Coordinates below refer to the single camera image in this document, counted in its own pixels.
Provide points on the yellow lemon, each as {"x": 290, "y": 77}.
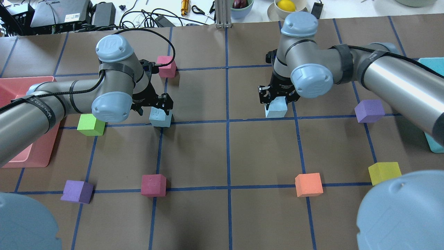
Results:
{"x": 286, "y": 5}

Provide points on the purple block right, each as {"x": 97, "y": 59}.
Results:
{"x": 369, "y": 111}

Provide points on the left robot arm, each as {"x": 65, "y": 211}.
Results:
{"x": 124, "y": 84}

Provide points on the yellow block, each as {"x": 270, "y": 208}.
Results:
{"x": 383, "y": 171}

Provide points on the dark pink block near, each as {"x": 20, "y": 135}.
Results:
{"x": 154, "y": 185}

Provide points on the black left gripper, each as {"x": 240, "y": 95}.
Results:
{"x": 146, "y": 93}

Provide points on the purple block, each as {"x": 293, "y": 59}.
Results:
{"x": 77, "y": 192}
{"x": 369, "y": 111}

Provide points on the beige bowl with lemon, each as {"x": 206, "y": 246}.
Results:
{"x": 280, "y": 9}

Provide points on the purple block left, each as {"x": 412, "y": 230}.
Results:
{"x": 77, "y": 192}

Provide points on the green block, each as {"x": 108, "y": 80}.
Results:
{"x": 89, "y": 125}

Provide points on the black handled scissors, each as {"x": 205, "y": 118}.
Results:
{"x": 195, "y": 9}

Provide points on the black computer box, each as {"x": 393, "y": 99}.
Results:
{"x": 61, "y": 14}

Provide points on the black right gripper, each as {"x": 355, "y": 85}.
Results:
{"x": 281, "y": 85}

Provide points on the blue bowl with fruit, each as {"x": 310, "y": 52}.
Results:
{"x": 240, "y": 8}

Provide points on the aluminium frame post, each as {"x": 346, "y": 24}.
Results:
{"x": 223, "y": 14}

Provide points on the light blue block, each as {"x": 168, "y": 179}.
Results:
{"x": 277, "y": 108}
{"x": 157, "y": 118}

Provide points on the orange block near right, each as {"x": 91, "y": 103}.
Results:
{"x": 308, "y": 185}

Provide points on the black power adapter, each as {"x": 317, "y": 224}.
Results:
{"x": 162, "y": 21}

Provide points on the brass cylinder tool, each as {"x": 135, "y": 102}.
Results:
{"x": 185, "y": 7}

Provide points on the pink block far left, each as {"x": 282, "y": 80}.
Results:
{"x": 168, "y": 71}

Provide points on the pink plastic bin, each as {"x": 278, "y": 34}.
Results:
{"x": 38, "y": 153}

